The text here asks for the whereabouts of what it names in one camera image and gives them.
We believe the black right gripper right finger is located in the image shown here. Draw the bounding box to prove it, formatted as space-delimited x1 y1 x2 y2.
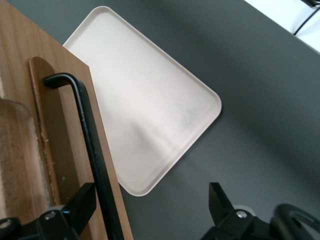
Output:
201 181 271 240

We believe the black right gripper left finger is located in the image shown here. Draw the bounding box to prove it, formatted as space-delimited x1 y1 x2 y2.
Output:
27 182 98 240

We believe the black metal drawer handle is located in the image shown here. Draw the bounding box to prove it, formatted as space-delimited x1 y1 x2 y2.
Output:
42 72 126 240

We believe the wooden cabinet with drawer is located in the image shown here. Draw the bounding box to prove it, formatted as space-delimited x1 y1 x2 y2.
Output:
0 0 135 240

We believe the beige plastic tray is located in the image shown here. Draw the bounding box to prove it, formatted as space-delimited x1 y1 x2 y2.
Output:
62 5 223 197

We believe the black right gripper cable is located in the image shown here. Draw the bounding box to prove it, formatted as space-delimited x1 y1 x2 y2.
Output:
269 203 320 240

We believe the black cable on floor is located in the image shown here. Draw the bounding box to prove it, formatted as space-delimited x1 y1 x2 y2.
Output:
291 0 320 36

